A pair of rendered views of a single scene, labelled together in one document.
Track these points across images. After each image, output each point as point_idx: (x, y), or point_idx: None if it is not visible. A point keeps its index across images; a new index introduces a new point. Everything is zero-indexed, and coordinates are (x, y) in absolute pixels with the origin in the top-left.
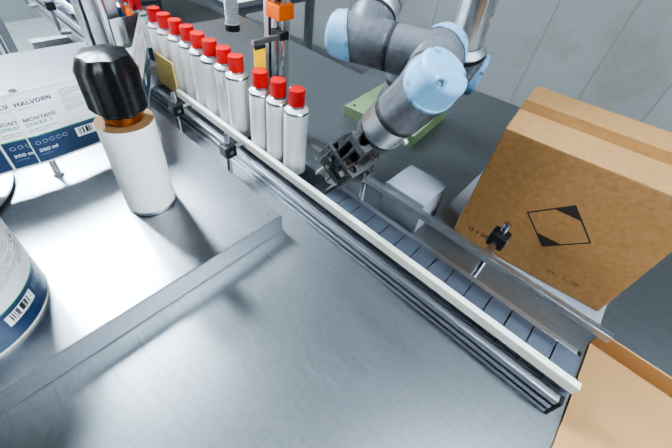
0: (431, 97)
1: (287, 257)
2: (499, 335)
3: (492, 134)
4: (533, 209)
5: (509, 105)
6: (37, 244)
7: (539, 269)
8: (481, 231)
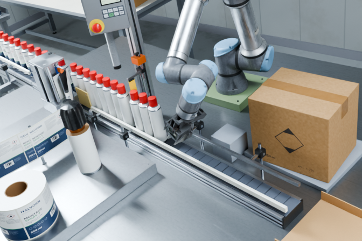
0: (191, 98)
1: (161, 184)
2: (256, 195)
3: None
4: (276, 134)
5: (325, 63)
6: None
7: (296, 167)
8: None
